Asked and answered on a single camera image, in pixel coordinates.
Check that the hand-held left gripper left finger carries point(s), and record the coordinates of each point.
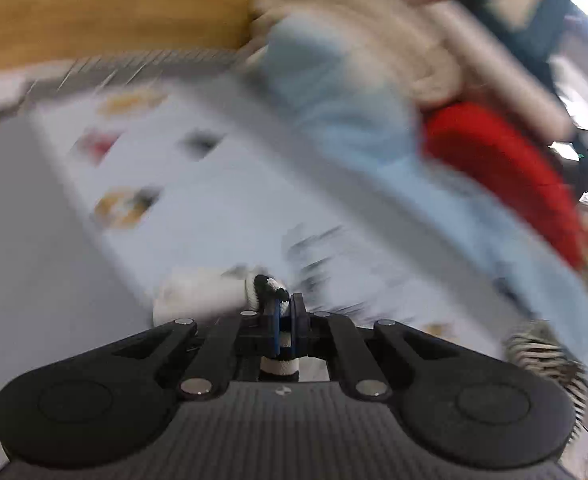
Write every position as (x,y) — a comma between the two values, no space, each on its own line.
(274,330)

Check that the white printed blanket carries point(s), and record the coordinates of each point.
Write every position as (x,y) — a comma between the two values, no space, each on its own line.
(223,185)

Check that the wooden bed frame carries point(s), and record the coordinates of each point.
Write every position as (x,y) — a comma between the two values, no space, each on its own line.
(98,10)

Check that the beige knitted cloth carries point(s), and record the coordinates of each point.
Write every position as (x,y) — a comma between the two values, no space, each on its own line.
(374,25)

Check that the black white striped garment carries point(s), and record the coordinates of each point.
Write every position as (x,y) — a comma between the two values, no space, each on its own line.
(198,296)

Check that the black white striped cloth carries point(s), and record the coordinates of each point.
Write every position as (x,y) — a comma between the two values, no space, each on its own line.
(549,365)

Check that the red cloth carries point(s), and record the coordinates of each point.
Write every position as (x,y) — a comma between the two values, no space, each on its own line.
(499,160)

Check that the dark blue object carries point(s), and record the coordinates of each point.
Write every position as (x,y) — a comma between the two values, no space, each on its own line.
(554,5)

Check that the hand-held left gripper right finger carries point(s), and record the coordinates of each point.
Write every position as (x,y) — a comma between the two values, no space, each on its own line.
(295,329)

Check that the beige window ledge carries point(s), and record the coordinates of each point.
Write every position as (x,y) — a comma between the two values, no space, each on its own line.
(499,70)

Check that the light blue cloth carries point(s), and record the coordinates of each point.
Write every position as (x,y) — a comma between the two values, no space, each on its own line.
(334,100)

